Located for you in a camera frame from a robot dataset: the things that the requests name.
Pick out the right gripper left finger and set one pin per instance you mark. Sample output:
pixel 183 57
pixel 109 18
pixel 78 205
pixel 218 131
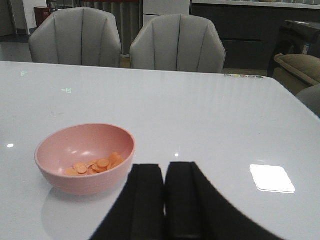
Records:
pixel 138 212

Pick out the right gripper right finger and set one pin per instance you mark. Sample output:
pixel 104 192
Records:
pixel 195 209

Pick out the orange ham slices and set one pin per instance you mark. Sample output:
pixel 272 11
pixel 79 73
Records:
pixel 95 166

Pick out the pink bowl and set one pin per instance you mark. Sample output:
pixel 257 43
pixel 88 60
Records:
pixel 85 144

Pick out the grey chair at side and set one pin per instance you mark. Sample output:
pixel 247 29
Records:
pixel 310 97

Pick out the right grey chair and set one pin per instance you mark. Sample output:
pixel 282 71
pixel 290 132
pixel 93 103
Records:
pixel 178 42

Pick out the left grey chair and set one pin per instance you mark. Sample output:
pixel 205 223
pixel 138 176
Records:
pixel 80 36

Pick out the red bin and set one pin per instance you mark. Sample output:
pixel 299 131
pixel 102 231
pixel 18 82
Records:
pixel 41 14

